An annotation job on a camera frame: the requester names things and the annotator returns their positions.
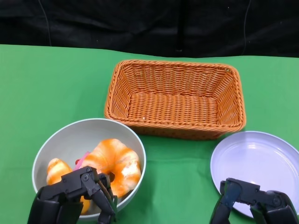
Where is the orange wicker basket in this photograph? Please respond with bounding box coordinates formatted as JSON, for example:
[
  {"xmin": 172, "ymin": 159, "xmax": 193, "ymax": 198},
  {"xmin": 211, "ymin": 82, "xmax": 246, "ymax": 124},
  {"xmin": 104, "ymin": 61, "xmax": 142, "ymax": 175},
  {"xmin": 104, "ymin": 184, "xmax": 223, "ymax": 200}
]
[{"xmin": 104, "ymin": 59, "xmax": 247, "ymax": 141}]

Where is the lavender plate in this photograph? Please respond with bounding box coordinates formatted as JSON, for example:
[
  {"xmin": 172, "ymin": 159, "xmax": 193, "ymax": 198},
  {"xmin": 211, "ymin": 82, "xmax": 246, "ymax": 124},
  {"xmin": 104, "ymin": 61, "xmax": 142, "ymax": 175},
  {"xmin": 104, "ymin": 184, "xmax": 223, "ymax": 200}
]
[{"xmin": 210, "ymin": 131, "xmax": 299, "ymax": 219}]

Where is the green tablecloth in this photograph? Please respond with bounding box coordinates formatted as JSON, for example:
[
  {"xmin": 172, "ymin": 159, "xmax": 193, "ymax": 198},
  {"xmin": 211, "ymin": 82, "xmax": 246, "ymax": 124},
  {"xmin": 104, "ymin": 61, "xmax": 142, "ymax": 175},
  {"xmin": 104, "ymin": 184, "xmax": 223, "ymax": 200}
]
[{"xmin": 0, "ymin": 43, "xmax": 299, "ymax": 224}]

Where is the elongated orange striped bread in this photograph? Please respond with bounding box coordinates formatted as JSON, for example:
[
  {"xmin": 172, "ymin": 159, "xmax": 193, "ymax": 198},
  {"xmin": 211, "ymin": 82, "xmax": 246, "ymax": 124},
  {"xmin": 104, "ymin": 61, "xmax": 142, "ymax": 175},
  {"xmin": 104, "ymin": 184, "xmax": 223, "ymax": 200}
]
[{"xmin": 46, "ymin": 158, "xmax": 91, "ymax": 215}]

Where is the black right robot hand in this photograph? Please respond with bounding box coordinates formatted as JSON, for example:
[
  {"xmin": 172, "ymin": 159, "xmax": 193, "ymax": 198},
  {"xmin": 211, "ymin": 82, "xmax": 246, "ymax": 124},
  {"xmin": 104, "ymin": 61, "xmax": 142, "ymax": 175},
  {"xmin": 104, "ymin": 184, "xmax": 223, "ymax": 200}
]
[{"xmin": 209, "ymin": 177, "xmax": 299, "ymax": 224}]

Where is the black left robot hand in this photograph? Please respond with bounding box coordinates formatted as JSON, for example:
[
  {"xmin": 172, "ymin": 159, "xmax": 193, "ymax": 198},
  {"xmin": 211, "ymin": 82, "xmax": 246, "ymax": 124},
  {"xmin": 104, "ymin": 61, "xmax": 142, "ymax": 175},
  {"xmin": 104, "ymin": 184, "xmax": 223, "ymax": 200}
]
[{"xmin": 27, "ymin": 166, "xmax": 118, "ymax": 224}]

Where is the ring-shaped orange bread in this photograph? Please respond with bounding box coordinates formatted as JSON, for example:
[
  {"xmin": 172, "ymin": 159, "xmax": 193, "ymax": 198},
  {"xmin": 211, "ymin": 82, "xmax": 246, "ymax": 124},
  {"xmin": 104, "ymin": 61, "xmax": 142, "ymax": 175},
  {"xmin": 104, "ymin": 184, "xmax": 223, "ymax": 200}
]
[{"xmin": 80, "ymin": 139, "xmax": 142, "ymax": 198}]

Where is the pale green bowl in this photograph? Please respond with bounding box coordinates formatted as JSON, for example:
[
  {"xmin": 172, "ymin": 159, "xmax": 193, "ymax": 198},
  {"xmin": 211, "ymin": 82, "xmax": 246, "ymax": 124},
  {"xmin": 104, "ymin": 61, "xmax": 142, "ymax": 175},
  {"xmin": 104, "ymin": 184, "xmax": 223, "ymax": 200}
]
[{"xmin": 32, "ymin": 118, "xmax": 147, "ymax": 222}]

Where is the black backdrop cloth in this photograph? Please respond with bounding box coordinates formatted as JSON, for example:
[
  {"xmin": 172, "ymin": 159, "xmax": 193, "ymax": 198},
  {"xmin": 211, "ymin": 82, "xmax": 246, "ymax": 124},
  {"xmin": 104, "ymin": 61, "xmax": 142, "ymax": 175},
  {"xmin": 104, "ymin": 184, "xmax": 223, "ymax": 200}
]
[{"xmin": 0, "ymin": 0, "xmax": 299, "ymax": 58}]

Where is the pink cake slice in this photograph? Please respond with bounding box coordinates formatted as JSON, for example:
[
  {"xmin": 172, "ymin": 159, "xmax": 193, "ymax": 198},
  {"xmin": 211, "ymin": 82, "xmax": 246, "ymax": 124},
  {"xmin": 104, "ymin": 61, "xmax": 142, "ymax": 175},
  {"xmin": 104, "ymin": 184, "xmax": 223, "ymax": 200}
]
[{"xmin": 73, "ymin": 151, "xmax": 92, "ymax": 171}]

